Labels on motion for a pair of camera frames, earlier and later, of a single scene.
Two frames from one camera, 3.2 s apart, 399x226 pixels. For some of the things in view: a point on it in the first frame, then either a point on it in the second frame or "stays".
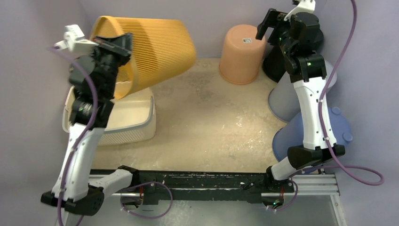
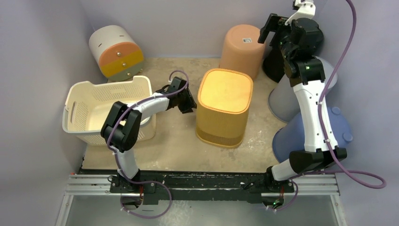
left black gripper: (121, 45) to (190, 105)
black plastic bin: (274, 63) stays
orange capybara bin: (242, 54) stays
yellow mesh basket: (160, 48) to (224, 99)
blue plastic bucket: (291, 134) stays
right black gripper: (271, 18) stays
